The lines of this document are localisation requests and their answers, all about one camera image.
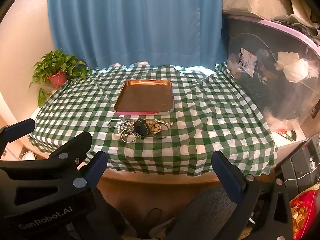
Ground silver chain bracelet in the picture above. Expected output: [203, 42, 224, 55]
[108, 119, 126, 129]

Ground mixed bead bracelet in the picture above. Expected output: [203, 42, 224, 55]
[120, 121, 137, 144]

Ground black smartwatch green trim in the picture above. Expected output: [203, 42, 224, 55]
[133, 119, 150, 139]

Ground thin bangle bracelet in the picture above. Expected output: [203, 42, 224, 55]
[151, 121, 171, 139]

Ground black equipment case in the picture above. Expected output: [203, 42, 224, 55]
[280, 134, 319, 199]

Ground red embroidered cushion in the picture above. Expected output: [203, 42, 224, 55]
[290, 184, 319, 239]

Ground potted green plant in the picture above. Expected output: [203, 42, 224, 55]
[28, 49, 92, 108]

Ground green checkered tablecloth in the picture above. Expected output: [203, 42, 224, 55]
[29, 64, 277, 176]

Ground copper pink tray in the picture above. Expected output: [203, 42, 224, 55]
[113, 80, 174, 115]

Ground clear storage bin purple lid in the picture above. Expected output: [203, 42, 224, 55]
[227, 15, 319, 137]

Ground blue curtain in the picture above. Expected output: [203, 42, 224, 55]
[47, 0, 228, 69]

